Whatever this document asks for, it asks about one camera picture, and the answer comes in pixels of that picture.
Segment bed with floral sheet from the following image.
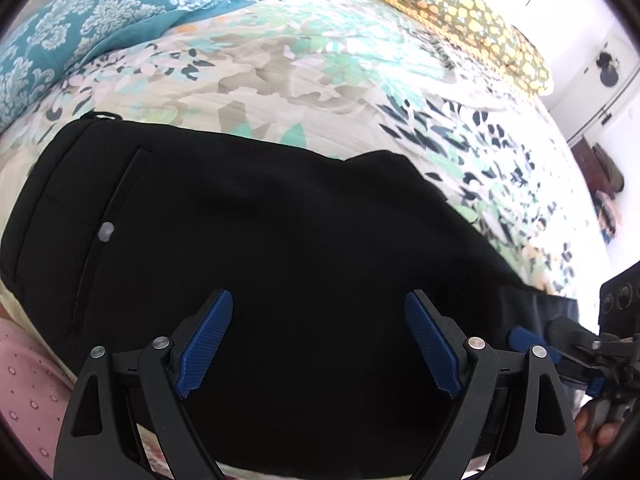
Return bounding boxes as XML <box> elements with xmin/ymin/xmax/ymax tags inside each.
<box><xmin>0</xmin><ymin>0</ymin><xmax>617</xmax><ymax>478</ymax></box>

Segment pile of colourful clothes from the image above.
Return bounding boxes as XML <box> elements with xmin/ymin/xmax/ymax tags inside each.
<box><xmin>595</xmin><ymin>190</ymin><xmax>624</xmax><ymax>242</ymax></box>

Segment teal floral pillow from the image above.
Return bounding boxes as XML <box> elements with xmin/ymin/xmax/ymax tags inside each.
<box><xmin>0</xmin><ymin>0</ymin><xmax>251</xmax><ymax>134</ymax></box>

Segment person's right hand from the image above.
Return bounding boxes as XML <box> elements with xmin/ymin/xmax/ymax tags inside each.
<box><xmin>574</xmin><ymin>404</ymin><xmax>625</xmax><ymax>466</ymax></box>

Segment olive green cloth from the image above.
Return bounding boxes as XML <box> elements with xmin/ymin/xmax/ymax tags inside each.
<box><xmin>591</xmin><ymin>142</ymin><xmax>626</xmax><ymax>194</ymax></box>

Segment brown wooden cabinet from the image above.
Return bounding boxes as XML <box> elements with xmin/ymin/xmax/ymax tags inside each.
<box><xmin>572</xmin><ymin>137</ymin><xmax>608</xmax><ymax>202</ymax></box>

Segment black round door object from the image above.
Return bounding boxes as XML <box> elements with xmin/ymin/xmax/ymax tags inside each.
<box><xmin>595</xmin><ymin>51</ymin><xmax>621</xmax><ymax>87</ymax></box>

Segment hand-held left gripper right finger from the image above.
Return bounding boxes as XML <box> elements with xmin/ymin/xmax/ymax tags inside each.
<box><xmin>404</xmin><ymin>290</ymin><xmax>584</xmax><ymax>480</ymax></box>

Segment orange floral pillow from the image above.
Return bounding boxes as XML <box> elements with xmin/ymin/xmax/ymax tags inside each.
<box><xmin>347</xmin><ymin>0</ymin><xmax>552</xmax><ymax>96</ymax></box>

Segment black pants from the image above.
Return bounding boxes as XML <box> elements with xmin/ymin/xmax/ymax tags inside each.
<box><xmin>0</xmin><ymin>112</ymin><xmax>581</xmax><ymax>477</ymax></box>

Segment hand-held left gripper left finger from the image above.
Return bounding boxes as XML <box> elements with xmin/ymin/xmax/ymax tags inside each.
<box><xmin>52</xmin><ymin>289</ymin><xmax>234</xmax><ymax>480</ymax></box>

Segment white door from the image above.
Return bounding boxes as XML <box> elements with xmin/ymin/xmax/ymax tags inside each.
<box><xmin>567</xmin><ymin>25</ymin><xmax>640</xmax><ymax>143</ymax></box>

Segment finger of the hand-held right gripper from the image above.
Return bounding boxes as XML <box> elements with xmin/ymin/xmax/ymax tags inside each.
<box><xmin>506</xmin><ymin>315</ymin><xmax>602</xmax><ymax>362</ymax></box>
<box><xmin>556</xmin><ymin>360</ymin><xmax>609</xmax><ymax>397</ymax></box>

